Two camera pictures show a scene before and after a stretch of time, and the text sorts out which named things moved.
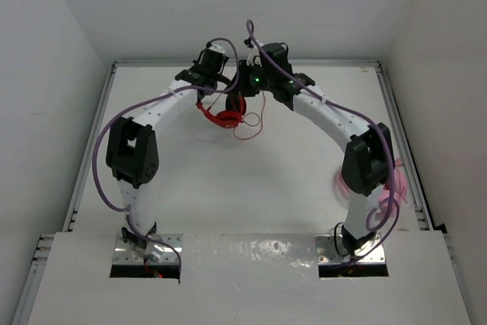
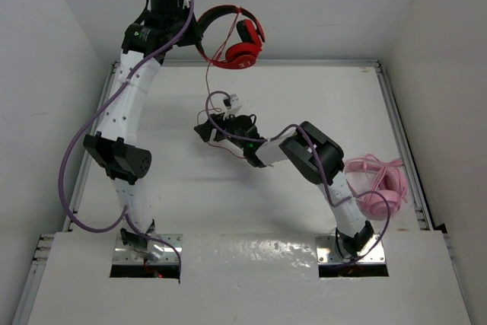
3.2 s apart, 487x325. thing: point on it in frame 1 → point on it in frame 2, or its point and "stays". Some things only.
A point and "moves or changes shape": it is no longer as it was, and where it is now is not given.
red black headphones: (235, 106) moves or changes shape
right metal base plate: (327, 253) stays
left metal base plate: (154, 251) stays
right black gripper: (242, 85) → (221, 119)
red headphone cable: (252, 113) → (218, 109)
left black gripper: (212, 84) → (189, 32)
